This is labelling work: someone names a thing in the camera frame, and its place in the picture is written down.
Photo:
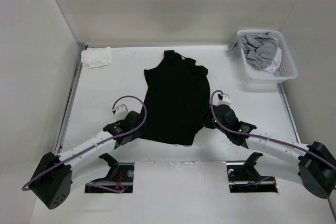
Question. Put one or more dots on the grey tank top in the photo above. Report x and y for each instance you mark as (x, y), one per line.
(259, 51)

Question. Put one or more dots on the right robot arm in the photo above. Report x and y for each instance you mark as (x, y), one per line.
(311, 166)

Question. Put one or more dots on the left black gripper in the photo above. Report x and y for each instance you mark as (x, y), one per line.
(136, 134)

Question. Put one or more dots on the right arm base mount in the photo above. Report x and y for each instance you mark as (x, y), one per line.
(243, 177)

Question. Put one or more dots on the white folded cloth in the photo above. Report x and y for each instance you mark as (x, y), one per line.
(96, 57)

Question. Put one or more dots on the black tank top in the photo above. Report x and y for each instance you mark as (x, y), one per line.
(176, 101)

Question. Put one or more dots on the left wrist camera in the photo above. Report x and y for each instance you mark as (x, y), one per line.
(121, 109)

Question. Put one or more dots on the pink white garment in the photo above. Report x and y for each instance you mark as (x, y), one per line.
(276, 62)

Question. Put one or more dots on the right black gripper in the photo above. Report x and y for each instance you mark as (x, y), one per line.
(207, 119)

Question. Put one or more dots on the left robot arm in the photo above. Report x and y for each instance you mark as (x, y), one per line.
(88, 164)

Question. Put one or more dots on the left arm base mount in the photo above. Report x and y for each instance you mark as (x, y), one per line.
(118, 179)

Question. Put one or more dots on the white plastic basket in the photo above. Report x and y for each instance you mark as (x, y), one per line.
(286, 71)

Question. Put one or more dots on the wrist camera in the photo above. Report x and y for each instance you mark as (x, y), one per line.
(224, 99)
(121, 109)

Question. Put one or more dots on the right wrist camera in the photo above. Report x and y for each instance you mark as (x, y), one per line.
(224, 99)

